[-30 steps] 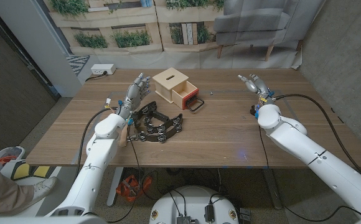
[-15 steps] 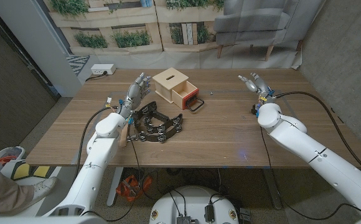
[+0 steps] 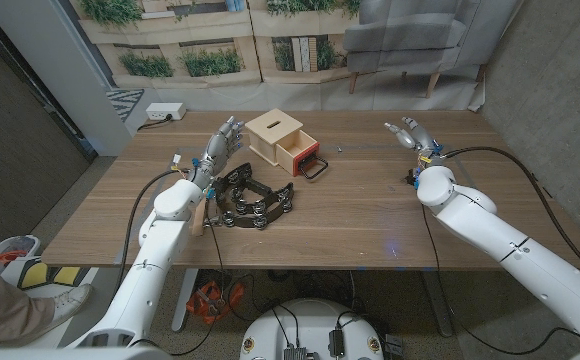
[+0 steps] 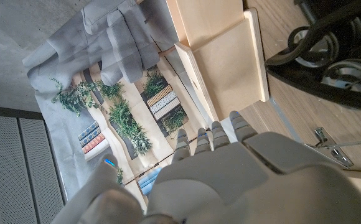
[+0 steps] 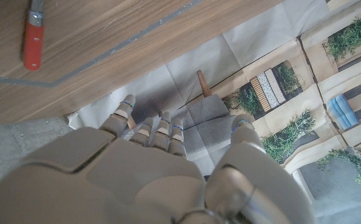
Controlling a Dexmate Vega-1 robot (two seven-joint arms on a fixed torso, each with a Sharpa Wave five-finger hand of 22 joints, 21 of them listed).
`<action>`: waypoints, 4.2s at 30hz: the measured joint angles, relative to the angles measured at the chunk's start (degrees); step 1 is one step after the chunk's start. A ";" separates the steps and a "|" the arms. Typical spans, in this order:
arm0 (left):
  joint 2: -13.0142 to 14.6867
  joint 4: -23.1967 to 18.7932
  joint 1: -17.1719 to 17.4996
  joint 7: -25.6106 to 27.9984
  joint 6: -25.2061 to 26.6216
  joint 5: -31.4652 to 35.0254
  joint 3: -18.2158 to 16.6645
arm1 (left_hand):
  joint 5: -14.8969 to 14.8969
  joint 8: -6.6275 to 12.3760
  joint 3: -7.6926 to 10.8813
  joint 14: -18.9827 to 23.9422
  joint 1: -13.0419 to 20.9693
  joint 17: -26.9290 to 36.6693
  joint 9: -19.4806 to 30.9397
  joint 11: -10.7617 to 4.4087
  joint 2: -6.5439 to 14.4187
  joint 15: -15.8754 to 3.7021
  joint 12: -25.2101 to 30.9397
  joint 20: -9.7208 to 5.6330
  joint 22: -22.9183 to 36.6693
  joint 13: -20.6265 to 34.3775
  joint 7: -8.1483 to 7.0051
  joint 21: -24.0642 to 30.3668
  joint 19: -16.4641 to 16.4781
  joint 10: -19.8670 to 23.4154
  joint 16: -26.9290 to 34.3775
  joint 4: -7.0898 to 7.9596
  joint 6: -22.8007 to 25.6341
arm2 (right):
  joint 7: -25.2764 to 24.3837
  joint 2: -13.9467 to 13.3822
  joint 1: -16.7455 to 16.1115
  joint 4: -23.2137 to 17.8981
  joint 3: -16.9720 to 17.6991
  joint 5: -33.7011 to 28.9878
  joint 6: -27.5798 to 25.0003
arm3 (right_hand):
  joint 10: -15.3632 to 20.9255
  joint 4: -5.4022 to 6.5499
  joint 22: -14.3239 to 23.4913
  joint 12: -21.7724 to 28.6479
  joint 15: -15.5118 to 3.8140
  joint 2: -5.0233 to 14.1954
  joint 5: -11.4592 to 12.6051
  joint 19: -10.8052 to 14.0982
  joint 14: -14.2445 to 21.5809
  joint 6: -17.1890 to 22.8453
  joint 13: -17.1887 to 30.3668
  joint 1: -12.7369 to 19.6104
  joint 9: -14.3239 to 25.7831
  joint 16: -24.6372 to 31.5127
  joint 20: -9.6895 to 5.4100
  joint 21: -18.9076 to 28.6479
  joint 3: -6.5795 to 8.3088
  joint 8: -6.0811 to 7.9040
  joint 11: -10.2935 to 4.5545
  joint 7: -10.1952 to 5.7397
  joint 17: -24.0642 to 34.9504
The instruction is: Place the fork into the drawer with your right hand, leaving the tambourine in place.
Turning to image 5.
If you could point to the printed room backdrop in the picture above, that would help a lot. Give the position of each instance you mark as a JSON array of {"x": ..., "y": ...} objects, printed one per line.
[{"x": 292, "y": 46}]

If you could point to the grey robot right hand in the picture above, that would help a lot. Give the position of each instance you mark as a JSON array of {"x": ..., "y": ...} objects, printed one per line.
[{"x": 121, "y": 180}]

